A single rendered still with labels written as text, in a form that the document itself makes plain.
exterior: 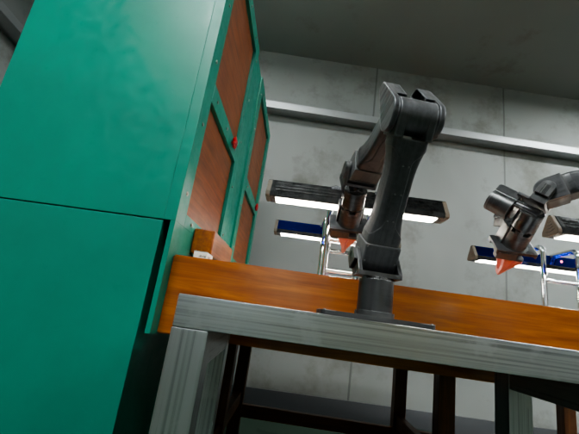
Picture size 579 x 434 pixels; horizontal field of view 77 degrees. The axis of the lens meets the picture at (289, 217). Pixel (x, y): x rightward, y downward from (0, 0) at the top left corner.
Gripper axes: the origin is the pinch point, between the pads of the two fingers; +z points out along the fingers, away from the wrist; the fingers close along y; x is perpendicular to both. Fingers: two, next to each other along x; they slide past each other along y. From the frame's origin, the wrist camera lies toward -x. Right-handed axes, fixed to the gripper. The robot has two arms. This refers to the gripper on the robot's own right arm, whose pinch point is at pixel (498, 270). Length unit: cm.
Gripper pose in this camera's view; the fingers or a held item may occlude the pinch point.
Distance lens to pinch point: 114.5
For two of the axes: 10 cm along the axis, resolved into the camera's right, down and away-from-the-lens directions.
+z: -0.9, 8.2, 5.6
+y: -9.9, -1.4, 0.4
